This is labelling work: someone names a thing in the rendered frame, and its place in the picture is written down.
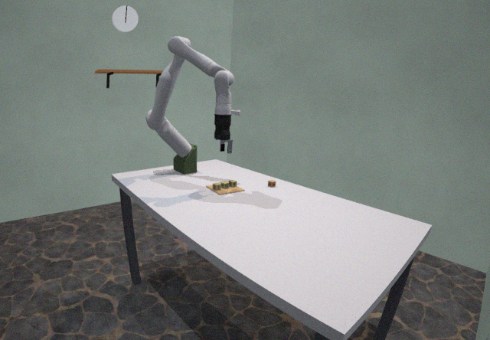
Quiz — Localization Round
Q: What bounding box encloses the tan flat mat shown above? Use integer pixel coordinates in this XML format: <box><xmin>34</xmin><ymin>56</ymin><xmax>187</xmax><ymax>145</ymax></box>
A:
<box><xmin>206</xmin><ymin>185</ymin><xmax>245</xmax><ymax>195</ymax></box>

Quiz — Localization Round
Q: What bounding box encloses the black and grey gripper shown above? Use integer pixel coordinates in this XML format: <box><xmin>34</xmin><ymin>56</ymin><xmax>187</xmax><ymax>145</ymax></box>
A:
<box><xmin>214</xmin><ymin>103</ymin><xmax>240</xmax><ymax>154</ymax></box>

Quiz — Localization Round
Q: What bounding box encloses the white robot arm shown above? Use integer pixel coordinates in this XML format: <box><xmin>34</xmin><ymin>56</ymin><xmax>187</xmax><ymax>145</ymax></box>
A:
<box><xmin>146</xmin><ymin>36</ymin><xmax>234</xmax><ymax>157</ymax></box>

